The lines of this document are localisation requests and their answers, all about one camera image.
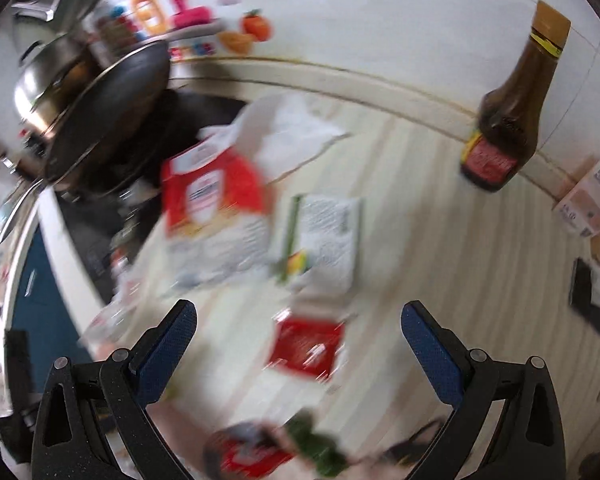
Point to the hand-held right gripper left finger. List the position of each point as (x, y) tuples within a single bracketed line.
[(167, 350)]

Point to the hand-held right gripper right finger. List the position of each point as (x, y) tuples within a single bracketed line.
[(432, 355)]

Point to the small red packet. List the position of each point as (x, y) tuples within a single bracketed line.
[(305, 345)]

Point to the large red white packet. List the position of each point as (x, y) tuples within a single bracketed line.
[(210, 195)]

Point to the green white packet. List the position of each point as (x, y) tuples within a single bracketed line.
[(330, 230)]

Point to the white tissue paper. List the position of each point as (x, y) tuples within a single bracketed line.
[(295, 130)]

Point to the clear plastic wrapper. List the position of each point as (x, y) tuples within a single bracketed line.
[(115, 305)]

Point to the striped tablecloth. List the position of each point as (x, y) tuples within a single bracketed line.
[(430, 260)]

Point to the red round tin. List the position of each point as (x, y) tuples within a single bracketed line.
[(240, 452)]

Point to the blue kitchen cabinet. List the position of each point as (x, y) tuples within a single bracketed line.
[(40, 300)]

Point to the green object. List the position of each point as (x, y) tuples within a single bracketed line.
[(320, 450)]

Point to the black phone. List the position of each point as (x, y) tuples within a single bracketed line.
[(582, 290)]

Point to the beige carton box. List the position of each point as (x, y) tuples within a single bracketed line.
[(590, 195)]

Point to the black gas stove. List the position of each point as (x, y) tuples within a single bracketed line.
[(180, 115)]

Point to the black wok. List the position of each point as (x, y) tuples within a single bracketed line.
[(110, 110)]

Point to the brown sauce bottle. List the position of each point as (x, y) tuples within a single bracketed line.
[(515, 105)]

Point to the steel pot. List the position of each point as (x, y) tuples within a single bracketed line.
[(45, 90)]

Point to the colourful wall sticker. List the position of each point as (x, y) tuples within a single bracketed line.
[(155, 10)]

